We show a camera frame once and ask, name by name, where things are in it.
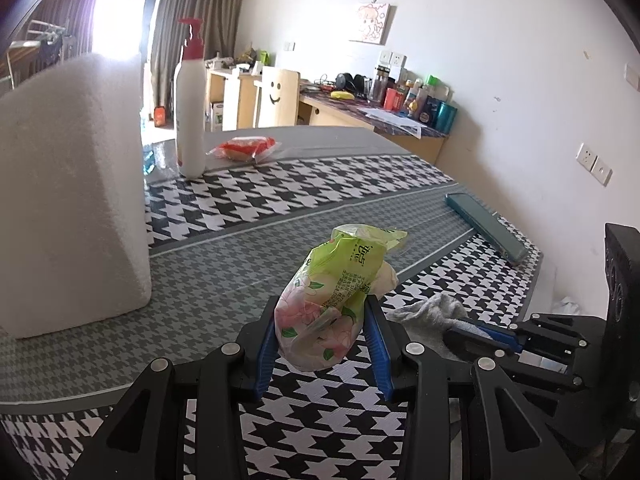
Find white red pump lotion bottle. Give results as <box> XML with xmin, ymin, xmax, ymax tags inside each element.
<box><xmin>174</xmin><ymin>17</ymin><xmax>208</xmax><ymax>179</ymax></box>

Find grey metal bunk bed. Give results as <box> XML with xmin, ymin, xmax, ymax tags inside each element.
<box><xmin>0</xmin><ymin>19</ymin><xmax>76</xmax><ymax>96</ymax></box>

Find cluster of toiletry bottles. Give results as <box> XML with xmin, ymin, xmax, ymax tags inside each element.
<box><xmin>384</xmin><ymin>75</ymin><xmax>458</xmax><ymax>136</ymax></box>

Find cartoon wall picture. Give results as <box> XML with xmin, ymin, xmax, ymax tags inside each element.
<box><xmin>348</xmin><ymin>2</ymin><xmax>392</xmax><ymax>46</ymax></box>

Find white crumpled tissue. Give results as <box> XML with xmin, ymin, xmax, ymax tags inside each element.
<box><xmin>550</xmin><ymin>296</ymin><xmax>581</xmax><ymax>316</ymax></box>

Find wooden smiley face chair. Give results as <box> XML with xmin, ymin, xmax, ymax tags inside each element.
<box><xmin>254</xmin><ymin>66</ymin><xmax>301</xmax><ymax>128</ymax></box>

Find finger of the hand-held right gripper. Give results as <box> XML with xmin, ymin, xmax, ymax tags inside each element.
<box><xmin>467</xmin><ymin>312</ymin><xmax>608</xmax><ymax>356</ymax></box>
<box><xmin>442</xmin><ymin>330</ymin><xmax>586</xmax><ymax>393</ymax></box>

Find wooden desk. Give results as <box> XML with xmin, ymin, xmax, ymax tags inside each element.
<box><xmin>205</xmin><ymin>67</ymin><xmax>448</xmax><ymax>166</ymax></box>

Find printed papers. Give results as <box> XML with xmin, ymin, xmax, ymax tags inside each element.
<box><xmin>362</xmin><ymin>106</ymin><xmax>426</xmax><ymax>137</ymax></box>

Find black headphones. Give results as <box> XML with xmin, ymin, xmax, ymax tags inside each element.
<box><xmin>335</xmin><ymin>72</ymin><xmax>368</xmax><ymax>93</ymax></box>

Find red snack packet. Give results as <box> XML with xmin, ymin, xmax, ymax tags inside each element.
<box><xmin>206</xmin><ymin>135</ymin><xmax>283</xmax><ymax>163</ymax></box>

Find teal flat case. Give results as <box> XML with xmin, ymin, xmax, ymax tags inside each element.
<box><xmin>445</xmin><ymin>192</ymin><xmax>528</xmax><ymax>266</ymax></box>

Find dark drinking bottle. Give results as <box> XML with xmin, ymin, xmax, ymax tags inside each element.
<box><xmin>370</xmin><ymin>63</ymin><xmax>393</xmax><ymax>101</ymax></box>

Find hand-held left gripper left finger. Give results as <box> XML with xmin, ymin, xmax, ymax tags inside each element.
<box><xmin>65</xmin><ymin>295</ymin><xmax>278</xmax><ymax>480</ymax></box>

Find white foam box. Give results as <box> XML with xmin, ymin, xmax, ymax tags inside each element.
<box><xmin>0</xmin><ymin>52</ymin><xmax>153</xmax><ymax>341</ymax></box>

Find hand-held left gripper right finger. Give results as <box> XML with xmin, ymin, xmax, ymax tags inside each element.
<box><xmin>365</xmin><ymin>294</ymin><xmax>583</xmax><ymax>480</ymax></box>

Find green floral tissue packet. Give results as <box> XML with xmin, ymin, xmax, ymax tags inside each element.
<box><xmin>274</xmin><ymin>224</ymin><xmax>410</xmax><ymax>373</ymax></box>

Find glass balcony door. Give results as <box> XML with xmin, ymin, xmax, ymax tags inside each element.
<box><xmin>92</xmin><ymin>0</ymin><xmax>173</xmax><ymax>58</ymax></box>

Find clear blue plastic bag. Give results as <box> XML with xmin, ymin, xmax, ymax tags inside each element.
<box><xmin>140</xmin><ymin>141</ymin><xmax>176</xmax><ymax>176</ymax></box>

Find houndstooth blanket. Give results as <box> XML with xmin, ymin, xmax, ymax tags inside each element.
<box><xmin>0</xmin><ymin>125</ymin><xmax>546</xmax><ymax>480</ymax></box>

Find grey towel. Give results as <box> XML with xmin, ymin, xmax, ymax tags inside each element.
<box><xmin>385</xmin><ymin>292</ymin><xmax>471</xmax><ymax>361</ymax></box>

